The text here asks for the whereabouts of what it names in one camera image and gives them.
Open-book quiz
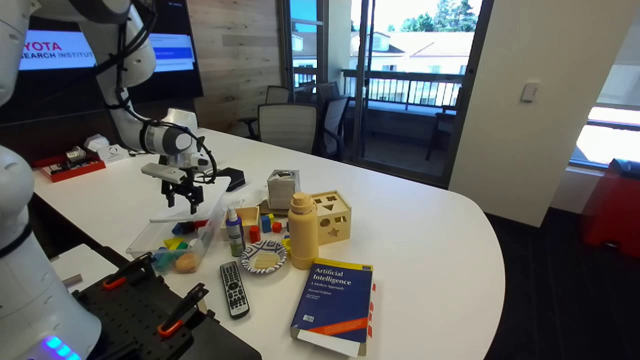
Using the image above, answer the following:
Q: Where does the row of office chairs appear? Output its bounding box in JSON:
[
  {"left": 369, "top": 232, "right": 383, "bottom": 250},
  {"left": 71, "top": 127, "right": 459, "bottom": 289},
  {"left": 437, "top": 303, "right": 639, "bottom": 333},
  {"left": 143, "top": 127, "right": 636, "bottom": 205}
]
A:
[{"left": 237, "top": 81, "right": 352, "bottom": 162}]

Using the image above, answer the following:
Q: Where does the red tray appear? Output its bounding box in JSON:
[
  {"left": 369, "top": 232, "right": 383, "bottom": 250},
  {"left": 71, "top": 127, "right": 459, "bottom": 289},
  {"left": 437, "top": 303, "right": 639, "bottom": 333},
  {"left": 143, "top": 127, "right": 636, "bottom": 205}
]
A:
[{"left": 33, "top": 151, "right": 107, "bottom": 183}]

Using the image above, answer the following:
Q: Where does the red bin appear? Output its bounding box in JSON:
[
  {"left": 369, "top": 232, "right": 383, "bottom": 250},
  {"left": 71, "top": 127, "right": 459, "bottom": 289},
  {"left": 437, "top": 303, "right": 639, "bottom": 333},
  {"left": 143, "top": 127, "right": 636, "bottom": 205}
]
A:
[{"left": 581, "top": 158, "right": 640, "bottom": 259}]

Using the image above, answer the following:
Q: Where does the black flat device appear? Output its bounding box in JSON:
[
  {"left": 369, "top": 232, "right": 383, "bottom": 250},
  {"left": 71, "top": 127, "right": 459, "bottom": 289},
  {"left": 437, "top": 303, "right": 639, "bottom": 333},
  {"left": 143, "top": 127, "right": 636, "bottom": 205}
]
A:
[{"left": 214, "top": 167, "right": 247, "bottom": 193}]

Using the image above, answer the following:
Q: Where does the large wall screen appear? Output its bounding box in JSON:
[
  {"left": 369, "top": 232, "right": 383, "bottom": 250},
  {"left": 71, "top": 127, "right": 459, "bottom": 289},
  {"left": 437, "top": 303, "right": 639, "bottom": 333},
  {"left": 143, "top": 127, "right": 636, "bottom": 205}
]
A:
[{"left": 0, "top": 0, "right": 205, "bottom": 126}]

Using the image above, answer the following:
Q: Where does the yellow water bottle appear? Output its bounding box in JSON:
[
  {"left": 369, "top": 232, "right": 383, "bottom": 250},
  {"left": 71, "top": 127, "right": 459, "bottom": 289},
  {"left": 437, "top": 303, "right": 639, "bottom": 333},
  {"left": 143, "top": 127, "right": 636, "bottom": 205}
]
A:
[{"left": 287, "top": 192, "right": 320, "bottom": 271}]

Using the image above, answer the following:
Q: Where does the balcony railing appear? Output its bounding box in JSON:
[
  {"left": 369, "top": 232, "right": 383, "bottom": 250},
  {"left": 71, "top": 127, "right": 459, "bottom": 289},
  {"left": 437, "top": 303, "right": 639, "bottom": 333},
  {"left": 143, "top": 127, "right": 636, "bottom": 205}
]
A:
[{"left": 292, "top": 66, "right": 466, "bottom": 108}]

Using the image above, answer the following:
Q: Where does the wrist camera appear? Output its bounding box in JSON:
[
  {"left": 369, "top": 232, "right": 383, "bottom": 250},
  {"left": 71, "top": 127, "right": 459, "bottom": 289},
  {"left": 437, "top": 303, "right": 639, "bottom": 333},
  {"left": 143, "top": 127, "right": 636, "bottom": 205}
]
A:
[{"left": 140, "top": 162, "right": 187, "bottom": 184}]

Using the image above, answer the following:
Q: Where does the clear plastic box lid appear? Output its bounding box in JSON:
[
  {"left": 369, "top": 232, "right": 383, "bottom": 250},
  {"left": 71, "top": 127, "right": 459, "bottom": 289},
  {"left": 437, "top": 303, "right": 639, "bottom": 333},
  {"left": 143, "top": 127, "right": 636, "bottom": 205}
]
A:
[{"left": 149, "top": 176, "right": 232, "bottom": 224}]

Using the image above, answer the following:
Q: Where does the wooden shape sorter box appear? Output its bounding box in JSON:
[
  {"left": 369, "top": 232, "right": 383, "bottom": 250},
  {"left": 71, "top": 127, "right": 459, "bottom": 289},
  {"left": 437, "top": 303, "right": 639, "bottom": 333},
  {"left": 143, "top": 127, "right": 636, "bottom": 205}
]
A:
[{"left": 309, "top": 190, "right": 352, "bottom": 246}]

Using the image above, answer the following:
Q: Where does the white card box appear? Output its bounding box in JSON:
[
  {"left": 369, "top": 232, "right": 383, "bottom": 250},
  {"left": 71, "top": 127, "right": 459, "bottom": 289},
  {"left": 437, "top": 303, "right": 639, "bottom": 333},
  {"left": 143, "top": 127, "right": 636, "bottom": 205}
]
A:
[{"left": 96, "top": 144, "right": 131, "bottom": 165}]

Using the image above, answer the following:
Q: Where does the dark balcony chair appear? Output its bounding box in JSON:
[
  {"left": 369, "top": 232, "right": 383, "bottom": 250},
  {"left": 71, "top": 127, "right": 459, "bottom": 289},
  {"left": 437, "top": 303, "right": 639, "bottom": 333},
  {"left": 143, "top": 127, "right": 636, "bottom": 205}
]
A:
[{"left": 425, "top": 87, "right": 464, "bottom": 162}]

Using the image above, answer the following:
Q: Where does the yellow cracker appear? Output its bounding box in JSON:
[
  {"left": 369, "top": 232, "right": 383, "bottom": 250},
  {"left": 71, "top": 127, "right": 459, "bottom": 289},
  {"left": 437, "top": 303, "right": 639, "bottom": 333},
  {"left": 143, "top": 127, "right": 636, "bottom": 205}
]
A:
[{"left": 253, "top": 252, "right": 280, "bottom": 270}]

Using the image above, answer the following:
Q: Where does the blue patterned paper plate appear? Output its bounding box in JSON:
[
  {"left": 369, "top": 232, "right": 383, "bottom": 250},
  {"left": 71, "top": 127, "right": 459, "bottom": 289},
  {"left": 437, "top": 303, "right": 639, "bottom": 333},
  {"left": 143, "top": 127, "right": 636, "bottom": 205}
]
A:
[{"left": 240, "top": 239, "right": 289, "bottom": 275}]

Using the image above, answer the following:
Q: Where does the grey tissue box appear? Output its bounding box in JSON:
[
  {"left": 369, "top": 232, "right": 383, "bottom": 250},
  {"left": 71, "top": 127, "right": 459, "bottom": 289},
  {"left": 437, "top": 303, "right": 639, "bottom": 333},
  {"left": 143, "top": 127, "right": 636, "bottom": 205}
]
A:
[{"left": 266, "top": 169, "right": 301, "bottom": 210}]

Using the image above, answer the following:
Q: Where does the orange toy ball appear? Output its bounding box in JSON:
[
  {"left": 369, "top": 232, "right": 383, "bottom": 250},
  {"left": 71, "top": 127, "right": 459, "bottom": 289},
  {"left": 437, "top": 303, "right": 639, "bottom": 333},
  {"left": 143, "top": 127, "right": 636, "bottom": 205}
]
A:
[{"left": 174, "top": 252, "right": 199, "bottom": 274}]

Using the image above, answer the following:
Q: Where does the window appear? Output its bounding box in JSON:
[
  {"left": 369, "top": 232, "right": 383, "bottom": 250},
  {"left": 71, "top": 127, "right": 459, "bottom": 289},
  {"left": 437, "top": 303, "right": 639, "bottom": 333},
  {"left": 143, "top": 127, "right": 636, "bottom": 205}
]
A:
[{"left": 569, "top": 20, "right": 640, "bottom": 170}]

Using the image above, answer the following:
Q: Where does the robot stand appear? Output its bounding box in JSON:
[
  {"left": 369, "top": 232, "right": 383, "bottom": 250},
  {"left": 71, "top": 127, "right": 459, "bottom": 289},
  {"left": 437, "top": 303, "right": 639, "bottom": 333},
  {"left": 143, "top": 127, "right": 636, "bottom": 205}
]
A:
[{"left": 70, "top": 252, "right": 263, "bottom": 360}]

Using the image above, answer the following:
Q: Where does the black clamp with orange tips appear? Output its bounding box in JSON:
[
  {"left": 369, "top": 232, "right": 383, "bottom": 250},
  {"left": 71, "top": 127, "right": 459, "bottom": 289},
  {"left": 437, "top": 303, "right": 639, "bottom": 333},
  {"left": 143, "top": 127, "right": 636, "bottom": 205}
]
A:
[
  {"left": 102, "top": 252, "right": 157, "bottom": 291},
  {"left": 157, "top": 282, "right": 210, "bottom": 339}
]

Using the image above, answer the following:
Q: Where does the white angular object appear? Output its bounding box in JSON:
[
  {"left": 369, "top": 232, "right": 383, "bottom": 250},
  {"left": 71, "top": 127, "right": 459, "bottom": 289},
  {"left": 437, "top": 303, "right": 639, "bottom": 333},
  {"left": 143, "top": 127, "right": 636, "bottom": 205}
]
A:
[{"left": 83, "top": 133, "right": 110, "bottom": 152}]

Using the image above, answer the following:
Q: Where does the small spray bottle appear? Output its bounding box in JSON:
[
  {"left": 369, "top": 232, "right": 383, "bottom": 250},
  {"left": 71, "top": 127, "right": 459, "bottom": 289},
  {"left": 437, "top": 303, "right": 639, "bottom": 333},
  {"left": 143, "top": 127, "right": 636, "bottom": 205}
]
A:
[{"left": 224, "top": 205, "right": 246, "bottom": 258}]

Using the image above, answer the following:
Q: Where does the black remote control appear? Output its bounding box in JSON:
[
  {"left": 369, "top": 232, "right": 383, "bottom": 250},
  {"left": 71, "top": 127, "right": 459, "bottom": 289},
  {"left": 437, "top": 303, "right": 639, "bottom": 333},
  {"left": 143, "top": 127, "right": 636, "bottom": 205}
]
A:
[{"left": 219, "top": 260, "right": 251, "bottom": 320}]

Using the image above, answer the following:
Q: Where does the small open wooden box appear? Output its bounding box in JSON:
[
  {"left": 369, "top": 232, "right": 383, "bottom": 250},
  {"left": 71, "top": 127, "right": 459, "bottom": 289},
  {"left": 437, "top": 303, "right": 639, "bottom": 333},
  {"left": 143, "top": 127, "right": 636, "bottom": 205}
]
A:
[{"left": 221, "top": 205, "right": 261, "bottom": 241}]

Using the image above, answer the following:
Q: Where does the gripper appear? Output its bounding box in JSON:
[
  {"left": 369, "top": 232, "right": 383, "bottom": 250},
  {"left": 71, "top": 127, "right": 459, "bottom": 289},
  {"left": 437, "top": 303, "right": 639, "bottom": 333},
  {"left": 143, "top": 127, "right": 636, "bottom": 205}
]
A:
[{"left": 160, "top": 179, "right": 205, "bottom": 216}]

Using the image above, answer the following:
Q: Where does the blue textbook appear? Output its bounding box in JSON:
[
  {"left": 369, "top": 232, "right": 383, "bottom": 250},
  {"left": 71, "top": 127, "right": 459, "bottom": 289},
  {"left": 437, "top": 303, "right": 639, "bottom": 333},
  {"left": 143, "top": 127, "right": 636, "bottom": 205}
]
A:
[{"left": 290, "top": 257, "right": 377, "bottom": 358}]

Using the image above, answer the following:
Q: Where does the clear plastic box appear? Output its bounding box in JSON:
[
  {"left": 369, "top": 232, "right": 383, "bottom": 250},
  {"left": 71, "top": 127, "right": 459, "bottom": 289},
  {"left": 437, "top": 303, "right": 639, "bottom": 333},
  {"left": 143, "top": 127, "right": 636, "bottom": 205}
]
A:
[{"left": 125, "top": 177, "right": 232, "bottom": 275}]

